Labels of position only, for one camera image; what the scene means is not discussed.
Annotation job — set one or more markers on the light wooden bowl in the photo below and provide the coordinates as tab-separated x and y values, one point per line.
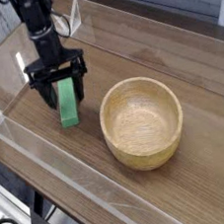
142	121

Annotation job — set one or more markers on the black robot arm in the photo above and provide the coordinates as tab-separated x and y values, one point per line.
36	15

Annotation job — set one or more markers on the green rectangular block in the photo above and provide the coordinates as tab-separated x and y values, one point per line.
67	103

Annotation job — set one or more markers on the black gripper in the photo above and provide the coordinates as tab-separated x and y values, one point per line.
55	62

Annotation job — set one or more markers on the black table leg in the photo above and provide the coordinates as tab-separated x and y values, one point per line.
38	204

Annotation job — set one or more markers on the clear acrylic tray enclosure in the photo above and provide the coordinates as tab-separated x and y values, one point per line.
74	167

